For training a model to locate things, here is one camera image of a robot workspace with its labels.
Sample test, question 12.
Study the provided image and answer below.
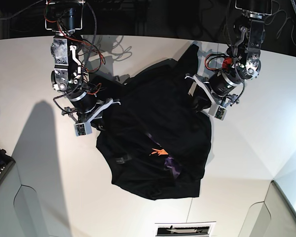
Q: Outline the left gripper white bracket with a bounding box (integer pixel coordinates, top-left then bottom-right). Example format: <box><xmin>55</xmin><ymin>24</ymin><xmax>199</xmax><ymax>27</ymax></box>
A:
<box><xmin>185</xmin><ymin>74</ymin><xmax>217</xmax><ymax>112</ymax></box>

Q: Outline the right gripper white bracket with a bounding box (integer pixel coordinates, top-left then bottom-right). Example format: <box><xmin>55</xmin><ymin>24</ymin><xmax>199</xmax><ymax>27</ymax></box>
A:
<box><xmin>75</xmin><ymin>98</ymin><xmax>120</xmax><ymax>131</ymax></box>

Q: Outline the black graphic t-shirt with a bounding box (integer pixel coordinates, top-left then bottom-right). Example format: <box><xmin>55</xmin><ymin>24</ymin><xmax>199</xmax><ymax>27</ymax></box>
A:
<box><xmin>96</xmin><ymin>44</ymin><xmax>212</xmax><ymax>200</ymax></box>

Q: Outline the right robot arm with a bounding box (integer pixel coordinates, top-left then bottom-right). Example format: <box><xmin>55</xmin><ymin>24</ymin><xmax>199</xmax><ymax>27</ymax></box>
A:
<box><xmin>44</xmin><ymin>0</ymin><xmax>120</xmax><ymax>136</ymax></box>

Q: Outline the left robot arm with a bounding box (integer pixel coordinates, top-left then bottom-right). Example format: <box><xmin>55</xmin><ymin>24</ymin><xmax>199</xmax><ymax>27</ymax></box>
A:
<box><xmin>186</xmin><ymin>0</ymin><xmax>272</xmax><ymax>120</ymax></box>

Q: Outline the printed paper label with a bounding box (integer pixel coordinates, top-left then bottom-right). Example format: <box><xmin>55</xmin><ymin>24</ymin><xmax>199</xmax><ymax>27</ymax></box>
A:
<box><xmin>155</xmin><ymin>222</ymin><xmax>216</xmax><ymax>237</ymax></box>

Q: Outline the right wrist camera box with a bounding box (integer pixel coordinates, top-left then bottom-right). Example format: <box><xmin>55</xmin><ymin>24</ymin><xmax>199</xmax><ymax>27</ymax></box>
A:
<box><xmin>74</xmin><ymin>122</ymin><xmax>92</xmax><ymax>136</ymax></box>

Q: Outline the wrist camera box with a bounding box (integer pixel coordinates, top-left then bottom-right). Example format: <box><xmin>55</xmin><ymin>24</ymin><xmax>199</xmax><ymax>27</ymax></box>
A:
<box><xmin>208</xmin><ymin>104</ymin><xmax>227</xmax><ymax>120</ymax></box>
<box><xmin>74</xmin><ymin>122</ymin><xmax>92</xmax><ymax>136</ymax></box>

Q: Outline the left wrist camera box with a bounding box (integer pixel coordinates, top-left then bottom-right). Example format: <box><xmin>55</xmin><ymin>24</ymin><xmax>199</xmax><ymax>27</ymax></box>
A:
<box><xmin>208</xmin><ymin>104</ymin><xmax>227</xmax><ymax>120</ymax></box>

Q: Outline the grey cable loop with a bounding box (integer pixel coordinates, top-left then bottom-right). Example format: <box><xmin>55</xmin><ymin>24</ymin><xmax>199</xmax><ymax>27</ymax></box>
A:
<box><xmin>273</xmin><ymin>0</ymin><xmax>296</xmax><ymax>47</ymax></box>

